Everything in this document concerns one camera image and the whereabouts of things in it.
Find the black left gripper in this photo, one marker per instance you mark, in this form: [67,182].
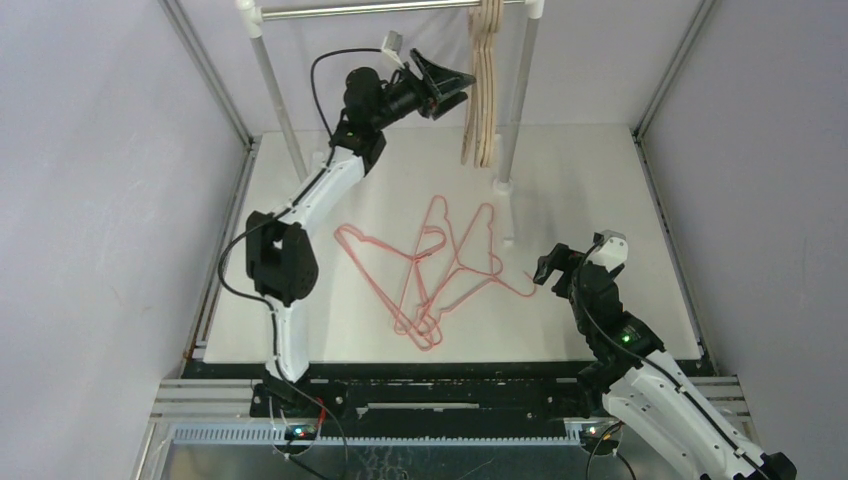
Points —
[445,82]

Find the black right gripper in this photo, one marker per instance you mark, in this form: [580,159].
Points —
[566,270]

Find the beige plastic hanger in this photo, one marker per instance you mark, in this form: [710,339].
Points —
[484,23]
[470,134]
[492,14]

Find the pink wire hanger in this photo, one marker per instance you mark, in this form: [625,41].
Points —
[477,266]
[426,275]
[398,280]

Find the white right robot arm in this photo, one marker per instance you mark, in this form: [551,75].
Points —
[636,380]

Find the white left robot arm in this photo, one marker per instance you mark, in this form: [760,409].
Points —
[280,259]

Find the right circuit board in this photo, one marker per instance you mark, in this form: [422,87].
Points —
[595,434]

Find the circuit board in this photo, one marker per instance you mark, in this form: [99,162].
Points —
[301,433]
[595,434]

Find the metal clothes rack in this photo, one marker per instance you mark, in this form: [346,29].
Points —
[253,17]

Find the left circuit board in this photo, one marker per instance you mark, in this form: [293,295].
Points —
[301,433]

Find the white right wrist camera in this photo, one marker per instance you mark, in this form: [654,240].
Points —
[612,250]

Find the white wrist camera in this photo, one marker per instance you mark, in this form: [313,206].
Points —
[391,49]
[612,250]

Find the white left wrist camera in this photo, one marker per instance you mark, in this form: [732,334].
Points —
[391,49]

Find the right aluminium frame post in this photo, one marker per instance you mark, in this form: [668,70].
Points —
[680,56]

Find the aluminium frame post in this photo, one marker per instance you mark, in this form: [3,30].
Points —
[186,32]
[680,56]

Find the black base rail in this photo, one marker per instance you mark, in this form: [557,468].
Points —
[463,401]

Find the left aluminium frame post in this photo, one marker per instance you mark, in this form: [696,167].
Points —
[186,32]

